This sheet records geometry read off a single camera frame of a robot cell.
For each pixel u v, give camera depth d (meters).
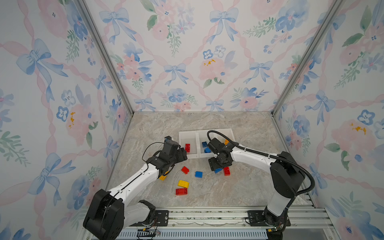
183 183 0.84
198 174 0.89
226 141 0.65
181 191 0.81
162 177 0.86
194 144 0.97
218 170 0.90
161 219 0.75
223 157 0.65
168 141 0.71
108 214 0.39
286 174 0.47
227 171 0.88
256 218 0.73
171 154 0.65
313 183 0.43
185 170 0.90
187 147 0.99
